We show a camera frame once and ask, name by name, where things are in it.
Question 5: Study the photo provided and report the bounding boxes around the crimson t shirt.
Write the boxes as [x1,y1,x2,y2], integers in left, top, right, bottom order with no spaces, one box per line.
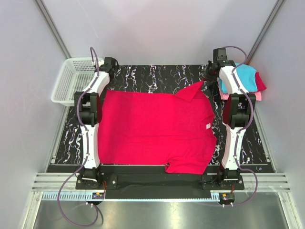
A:
[255,72,267,92]
[98,82,216,175]

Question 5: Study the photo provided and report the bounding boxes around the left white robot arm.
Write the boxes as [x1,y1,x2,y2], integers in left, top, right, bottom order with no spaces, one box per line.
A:
[74,57,118,189]

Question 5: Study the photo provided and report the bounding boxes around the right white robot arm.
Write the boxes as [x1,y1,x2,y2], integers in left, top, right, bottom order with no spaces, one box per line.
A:
[204,46,256,189]

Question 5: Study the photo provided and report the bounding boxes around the folded pink t shirt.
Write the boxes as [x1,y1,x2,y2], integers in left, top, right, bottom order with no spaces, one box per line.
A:
[219,91,262,101]

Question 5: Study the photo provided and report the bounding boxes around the folded cyan t shirt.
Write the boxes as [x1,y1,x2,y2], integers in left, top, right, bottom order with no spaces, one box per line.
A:
[218,64,257,94]

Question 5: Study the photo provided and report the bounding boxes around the white plastic basket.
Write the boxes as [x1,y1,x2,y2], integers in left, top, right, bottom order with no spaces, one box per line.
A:
[51,57,110,106]

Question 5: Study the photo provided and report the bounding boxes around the black marbled table mat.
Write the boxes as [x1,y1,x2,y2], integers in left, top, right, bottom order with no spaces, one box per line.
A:
[47,65,275,173]

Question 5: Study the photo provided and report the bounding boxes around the folded crimson t shirt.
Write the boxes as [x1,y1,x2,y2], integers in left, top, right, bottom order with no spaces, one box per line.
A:
[255,72,267,92]

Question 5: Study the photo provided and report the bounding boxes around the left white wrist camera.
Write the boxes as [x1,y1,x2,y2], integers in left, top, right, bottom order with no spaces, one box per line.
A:
[92,60,104,68]

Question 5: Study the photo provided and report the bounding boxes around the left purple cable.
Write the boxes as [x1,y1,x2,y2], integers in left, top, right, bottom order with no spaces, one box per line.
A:
[57,46,103,226]

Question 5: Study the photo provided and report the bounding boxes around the right corner aluminium post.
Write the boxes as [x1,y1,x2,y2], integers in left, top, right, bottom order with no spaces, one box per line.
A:
[245,0,286,65]

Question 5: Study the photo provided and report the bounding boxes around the corner aluminium post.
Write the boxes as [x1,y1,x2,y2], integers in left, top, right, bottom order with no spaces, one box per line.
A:
[34,0,71,59]
[245,0,286,65]

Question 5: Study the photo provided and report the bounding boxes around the left corner aluminium post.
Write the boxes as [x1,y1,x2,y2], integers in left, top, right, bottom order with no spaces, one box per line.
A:
[34,0,71,59]

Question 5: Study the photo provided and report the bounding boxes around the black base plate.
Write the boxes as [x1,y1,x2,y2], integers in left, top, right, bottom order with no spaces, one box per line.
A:
[76,165,244,190]

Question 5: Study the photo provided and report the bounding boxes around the aluminium front rail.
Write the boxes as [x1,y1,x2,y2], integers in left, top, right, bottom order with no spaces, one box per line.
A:
[32,173,290,202]

